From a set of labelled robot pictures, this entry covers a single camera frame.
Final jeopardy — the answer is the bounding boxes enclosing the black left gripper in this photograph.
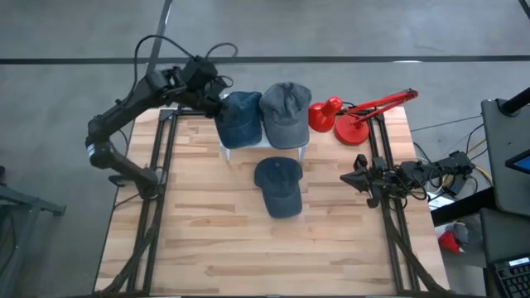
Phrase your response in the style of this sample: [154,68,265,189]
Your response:
[181,77,229,119]

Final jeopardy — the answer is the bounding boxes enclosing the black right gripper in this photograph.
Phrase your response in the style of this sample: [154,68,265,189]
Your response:
[339,153,390,209]

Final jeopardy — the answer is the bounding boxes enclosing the blue denim cap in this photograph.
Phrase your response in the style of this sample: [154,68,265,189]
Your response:
[214,90,263,151]

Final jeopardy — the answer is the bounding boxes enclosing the grey cap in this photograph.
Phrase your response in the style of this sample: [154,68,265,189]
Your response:
[258,81,313,151]

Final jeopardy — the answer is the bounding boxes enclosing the red desk lamp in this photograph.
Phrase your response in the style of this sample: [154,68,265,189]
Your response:
[307,88,419,147]

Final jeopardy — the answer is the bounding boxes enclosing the white perforated metal shelf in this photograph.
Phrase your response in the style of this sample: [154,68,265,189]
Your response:
[219,94,310,163]

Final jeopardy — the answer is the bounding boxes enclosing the dark navy cap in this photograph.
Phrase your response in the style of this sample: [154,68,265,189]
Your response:
[253,156,304,219]

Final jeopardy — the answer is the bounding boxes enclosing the white paper sheet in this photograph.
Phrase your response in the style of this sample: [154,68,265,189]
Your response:
[425,190,455,211]

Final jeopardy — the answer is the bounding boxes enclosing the black floor bar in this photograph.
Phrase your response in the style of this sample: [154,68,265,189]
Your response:
[430,186,498,228]

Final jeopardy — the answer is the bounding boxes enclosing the red floor object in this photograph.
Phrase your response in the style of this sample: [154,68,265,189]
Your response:
[437,230,463,254]

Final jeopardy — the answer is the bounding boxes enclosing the grey floor object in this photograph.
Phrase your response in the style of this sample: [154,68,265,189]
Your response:
[453,222,471,246]

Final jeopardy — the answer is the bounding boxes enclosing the grey desk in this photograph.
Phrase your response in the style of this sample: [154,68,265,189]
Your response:
[479,98,530,217]

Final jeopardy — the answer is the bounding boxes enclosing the tablet with blue screen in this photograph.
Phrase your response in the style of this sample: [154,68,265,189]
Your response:
[504,148,530,175]

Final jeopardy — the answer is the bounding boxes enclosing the black pole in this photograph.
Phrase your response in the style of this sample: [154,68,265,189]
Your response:
[499,85,530,117]

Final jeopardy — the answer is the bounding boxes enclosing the black keyboard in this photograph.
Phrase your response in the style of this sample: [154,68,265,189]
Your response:
[492,255,530,298]

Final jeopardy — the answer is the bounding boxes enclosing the grey metal stand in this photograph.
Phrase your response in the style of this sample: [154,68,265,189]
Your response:
[0,184,67,298]

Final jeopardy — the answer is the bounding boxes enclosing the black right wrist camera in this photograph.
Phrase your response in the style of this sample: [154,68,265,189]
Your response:
[371,156,389,174]

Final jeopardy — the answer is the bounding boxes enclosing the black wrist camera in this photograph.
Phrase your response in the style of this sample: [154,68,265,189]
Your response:
[184,56,219,87]
[371,156,389,174]

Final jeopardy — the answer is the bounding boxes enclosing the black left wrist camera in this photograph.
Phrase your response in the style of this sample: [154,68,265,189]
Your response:
[184,56,219,87]

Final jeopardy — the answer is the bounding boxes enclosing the short black arm cable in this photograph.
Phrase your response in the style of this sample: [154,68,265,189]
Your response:
[205,41,240,61]

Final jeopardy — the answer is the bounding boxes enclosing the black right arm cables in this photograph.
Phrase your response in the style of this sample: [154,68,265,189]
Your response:
[388,169,446,206]

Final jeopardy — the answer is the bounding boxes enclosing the long black arm cable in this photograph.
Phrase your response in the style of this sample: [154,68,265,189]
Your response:
[119,34,198,104]

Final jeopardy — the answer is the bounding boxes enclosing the black floor cable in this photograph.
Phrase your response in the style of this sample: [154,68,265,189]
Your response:
[464,123,485,156]

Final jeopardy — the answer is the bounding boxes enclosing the yellow cable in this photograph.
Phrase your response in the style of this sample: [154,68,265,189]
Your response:
[474,164,494,185]

